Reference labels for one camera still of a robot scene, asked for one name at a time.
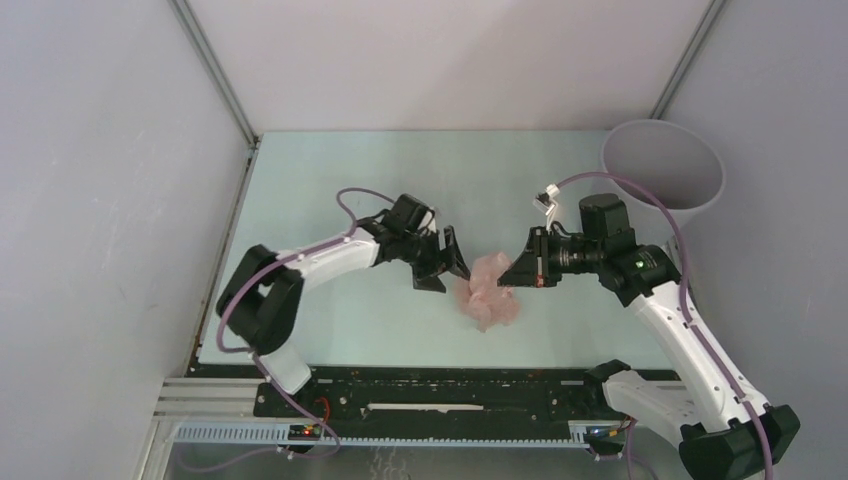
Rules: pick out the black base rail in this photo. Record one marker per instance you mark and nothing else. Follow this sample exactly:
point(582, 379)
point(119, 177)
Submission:
point(455, 402)

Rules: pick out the left aluminium frame post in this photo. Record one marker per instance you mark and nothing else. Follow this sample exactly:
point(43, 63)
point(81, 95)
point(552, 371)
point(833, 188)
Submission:
point(197, 37)

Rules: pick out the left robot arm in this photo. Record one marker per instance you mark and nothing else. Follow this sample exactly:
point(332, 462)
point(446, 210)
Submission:
point(260, 302)

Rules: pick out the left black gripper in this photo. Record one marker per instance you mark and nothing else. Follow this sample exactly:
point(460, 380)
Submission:
point(426, 278)

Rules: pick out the white cable duct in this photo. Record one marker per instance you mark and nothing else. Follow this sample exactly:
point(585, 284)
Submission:
point(575, 436)

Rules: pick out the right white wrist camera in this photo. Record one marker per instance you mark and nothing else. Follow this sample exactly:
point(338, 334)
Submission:
point(546, 203)

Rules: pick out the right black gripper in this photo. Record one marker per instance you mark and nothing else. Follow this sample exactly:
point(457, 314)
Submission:
point(533, 266)

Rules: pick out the grey plastic trash bin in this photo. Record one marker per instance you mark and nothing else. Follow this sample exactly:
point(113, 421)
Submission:
point(674, 164)

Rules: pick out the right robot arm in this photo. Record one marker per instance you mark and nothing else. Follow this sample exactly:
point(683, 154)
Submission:
point(728, 429)

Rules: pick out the right aluminium frame post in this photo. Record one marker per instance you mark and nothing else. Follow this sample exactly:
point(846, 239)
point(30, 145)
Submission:
point(692, 49)

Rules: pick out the pink plastic trash bag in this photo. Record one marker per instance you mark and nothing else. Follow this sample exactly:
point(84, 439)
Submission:
point(482, 299)

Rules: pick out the aluminium frame post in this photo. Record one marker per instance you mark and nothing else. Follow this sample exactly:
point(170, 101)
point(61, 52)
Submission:
point(692, 49)
point(197, 37)

